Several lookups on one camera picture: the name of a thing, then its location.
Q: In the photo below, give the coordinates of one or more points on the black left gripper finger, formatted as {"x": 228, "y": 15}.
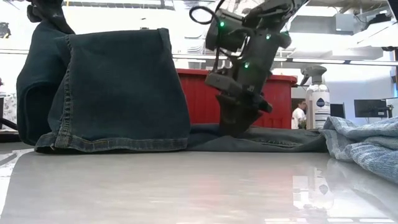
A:
{"x": 60, "y": 23}

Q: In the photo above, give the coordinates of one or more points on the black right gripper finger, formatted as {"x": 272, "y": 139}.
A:
{"x": 236, "y": 118}
{"x": 265, "y": 107}

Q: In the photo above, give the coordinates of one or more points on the dark navy garment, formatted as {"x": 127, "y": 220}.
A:
{"x": 118, "y": 93}

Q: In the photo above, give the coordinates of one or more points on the blue white striped shirt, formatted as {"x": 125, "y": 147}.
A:
{"x": 367, "y": 149}

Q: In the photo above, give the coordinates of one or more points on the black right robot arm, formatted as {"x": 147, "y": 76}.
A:
{"x": 273, "y": 12}

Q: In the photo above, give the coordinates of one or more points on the red plastic laundry bin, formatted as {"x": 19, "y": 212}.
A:
{"x": 202, "y": 102}

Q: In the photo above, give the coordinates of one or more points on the person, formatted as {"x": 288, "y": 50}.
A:
{"x": 298, "y": 116}

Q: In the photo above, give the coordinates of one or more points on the clear spray bottle grey trigger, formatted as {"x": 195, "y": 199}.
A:
{"x": 320, "y": 105}

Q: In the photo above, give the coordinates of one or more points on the long ceiling light strip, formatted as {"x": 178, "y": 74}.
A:
{"x": 326, "y": 60}

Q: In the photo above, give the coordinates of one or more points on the small black monitor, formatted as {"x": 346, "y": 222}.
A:
{"x": 337, "y": 111}

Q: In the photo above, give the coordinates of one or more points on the black computer monitor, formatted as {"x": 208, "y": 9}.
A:
{"x": 370, "y": 108}

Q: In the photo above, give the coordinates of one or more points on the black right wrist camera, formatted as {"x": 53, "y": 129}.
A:
{"x": 224, "y": 34}

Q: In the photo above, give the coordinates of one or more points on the ribbed silver ventilation duct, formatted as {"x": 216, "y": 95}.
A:
{"x": 194, "y": 46}

